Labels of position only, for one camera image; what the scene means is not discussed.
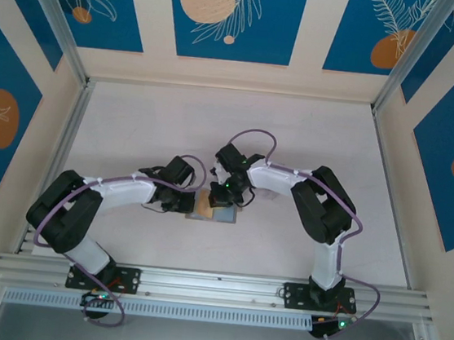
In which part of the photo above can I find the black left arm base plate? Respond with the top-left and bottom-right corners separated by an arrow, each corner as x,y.
64,260 -> 143,296

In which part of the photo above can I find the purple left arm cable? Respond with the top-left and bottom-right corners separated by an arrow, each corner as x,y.
24,139 -> 209,336

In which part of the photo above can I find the aluminium side rail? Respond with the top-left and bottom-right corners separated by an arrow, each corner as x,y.
351,106 -> 435,292
15,73 -> 98,261

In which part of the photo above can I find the gold card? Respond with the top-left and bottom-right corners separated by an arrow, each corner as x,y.
195,190 -> 218,221

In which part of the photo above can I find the aluminium frame post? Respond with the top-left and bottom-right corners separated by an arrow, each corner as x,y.
370,0 -> 454,125
3,0 -> 100,89

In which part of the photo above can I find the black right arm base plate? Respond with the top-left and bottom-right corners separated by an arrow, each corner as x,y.
281,280 -> 360,317

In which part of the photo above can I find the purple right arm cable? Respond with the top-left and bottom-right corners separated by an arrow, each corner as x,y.
206,126 -> 399,340

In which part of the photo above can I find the grey slotted cable duct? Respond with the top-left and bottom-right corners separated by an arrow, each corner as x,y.
0,279 -> 314,337

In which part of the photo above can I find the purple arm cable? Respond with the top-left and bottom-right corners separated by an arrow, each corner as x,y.
206,126 -> 399,340
24,139 -> 209,336

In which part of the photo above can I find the long aluminium mounting rail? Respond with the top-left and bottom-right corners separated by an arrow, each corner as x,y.
0,243 -> 438,333

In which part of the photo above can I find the black controller board green light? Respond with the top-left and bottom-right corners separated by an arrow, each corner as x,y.
79,288 -> 117,311
309,313 -> 355,340

